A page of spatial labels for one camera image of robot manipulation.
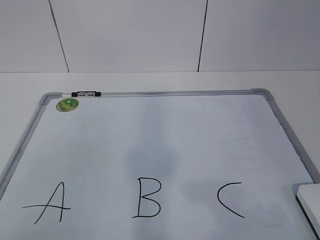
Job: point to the white board with grey frame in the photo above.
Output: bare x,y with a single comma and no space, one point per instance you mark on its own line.
190,165

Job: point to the white whiteboard eraser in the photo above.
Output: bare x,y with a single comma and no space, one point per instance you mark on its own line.
308,197

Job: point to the round green magnet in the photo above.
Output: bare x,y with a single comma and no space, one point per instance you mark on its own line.
67,105

